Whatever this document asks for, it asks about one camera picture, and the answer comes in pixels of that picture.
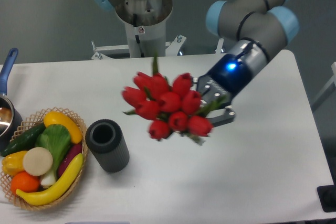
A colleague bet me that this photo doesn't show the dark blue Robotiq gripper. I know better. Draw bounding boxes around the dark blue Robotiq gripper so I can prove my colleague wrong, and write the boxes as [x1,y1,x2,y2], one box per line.
[196,54,253,127]

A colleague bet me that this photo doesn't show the red tulip bouquet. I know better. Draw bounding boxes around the red tulip bouquet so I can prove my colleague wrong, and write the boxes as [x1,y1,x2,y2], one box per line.
[121,56,226,146]

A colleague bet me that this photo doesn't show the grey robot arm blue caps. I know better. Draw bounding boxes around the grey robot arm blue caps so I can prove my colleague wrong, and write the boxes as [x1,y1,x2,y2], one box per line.
[94,0,299,126]

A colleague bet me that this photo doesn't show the dark grey ribbed vase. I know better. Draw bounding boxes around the dark grey ribbed vase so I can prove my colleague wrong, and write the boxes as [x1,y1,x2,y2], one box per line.
[85,119,130,173]

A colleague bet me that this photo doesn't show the white furniture piece right edge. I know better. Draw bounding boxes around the white furniture piece right edge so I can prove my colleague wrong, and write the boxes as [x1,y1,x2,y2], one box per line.
[311,62,335,112]

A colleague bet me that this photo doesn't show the black device at table edge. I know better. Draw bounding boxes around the black device at table edge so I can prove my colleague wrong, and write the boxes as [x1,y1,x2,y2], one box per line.
[317,185,335,212]

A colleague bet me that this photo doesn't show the purple sweet potato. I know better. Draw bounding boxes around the purple sweet potato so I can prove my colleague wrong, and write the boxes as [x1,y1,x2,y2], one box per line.
[57,143,82,178]

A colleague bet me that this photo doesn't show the green leafy bok choy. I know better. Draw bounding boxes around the green leafy bok choy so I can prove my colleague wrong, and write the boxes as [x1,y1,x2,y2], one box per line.
[35,124,71,188]

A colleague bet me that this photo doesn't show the yellow squash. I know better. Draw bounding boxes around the yellow squash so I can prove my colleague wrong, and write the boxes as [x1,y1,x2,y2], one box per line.
[43,111,82,144]

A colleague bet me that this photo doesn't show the woven wicker basket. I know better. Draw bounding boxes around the woven wicker basket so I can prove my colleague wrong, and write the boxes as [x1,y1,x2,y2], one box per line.
[1,107,88,211]

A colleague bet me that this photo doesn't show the beige round radish slice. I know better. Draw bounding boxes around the beige round radish slice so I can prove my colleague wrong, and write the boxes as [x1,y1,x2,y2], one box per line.
[23,147,53,176]

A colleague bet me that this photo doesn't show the green cucumber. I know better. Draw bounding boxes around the green cucumber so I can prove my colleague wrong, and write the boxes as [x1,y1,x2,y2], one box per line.
[1,123,46,157]

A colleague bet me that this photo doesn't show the yellow banana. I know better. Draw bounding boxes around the yellow banana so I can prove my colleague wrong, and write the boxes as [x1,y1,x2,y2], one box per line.
[16,153,84,206]

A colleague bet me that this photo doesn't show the orange fruit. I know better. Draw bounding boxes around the orange fruit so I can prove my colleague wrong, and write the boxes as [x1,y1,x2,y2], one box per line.
[10,172,40,195]

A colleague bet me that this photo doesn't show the yellow bell pepper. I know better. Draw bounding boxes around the yellow bell pepper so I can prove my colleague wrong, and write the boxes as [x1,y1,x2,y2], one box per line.
[2,151,28,176]

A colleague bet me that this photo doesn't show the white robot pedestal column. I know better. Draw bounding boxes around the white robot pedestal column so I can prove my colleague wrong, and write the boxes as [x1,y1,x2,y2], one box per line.
[115,0,173,58]

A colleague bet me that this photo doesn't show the blue handled saucepan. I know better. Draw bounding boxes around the blue handled saucepan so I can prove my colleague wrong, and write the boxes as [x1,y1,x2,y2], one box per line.
[1,48,22,152]

